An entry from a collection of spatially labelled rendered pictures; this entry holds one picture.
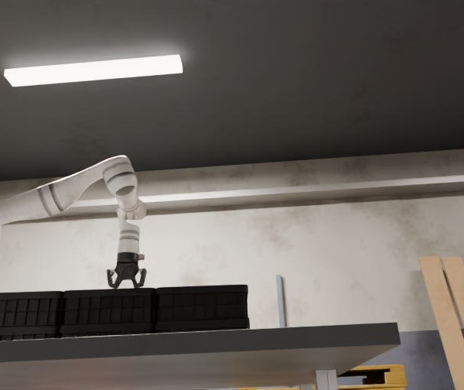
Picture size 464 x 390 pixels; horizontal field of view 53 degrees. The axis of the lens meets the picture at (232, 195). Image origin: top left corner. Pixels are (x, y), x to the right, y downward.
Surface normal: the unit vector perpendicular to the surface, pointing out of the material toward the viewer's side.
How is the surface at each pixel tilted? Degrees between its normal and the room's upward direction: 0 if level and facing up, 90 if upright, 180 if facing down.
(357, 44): 180
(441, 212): 90
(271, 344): 90
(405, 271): 90
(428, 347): 90
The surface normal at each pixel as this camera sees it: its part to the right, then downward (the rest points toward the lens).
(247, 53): 0.04, 0.91
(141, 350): -0.08, -0.41
